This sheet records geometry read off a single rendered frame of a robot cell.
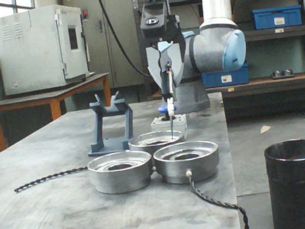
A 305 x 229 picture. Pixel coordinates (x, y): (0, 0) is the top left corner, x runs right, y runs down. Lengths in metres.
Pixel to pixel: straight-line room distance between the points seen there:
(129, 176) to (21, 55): 2.52
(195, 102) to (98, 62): 3.49
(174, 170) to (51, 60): 2.41
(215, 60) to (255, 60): 3.58
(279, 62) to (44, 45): 2.84
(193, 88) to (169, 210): 0.69
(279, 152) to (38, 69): 1.85
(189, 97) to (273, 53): 3.60
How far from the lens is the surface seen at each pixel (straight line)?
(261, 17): 4.21
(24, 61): 3.05
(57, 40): 2.93
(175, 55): 0.81
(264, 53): 4.71
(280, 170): 1.83
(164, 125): 0.86
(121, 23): 4.53
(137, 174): 0.61
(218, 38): 1.12
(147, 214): 0.53
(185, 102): 1.17
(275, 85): 4.16
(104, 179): 0.61
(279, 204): 1.93
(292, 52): 4.77
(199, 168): 0.60
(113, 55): 4.56
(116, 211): 0.55
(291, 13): 4.27
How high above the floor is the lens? 1.02
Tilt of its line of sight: 10 degrees down
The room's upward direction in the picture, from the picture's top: 9 degrees counter-clockwise
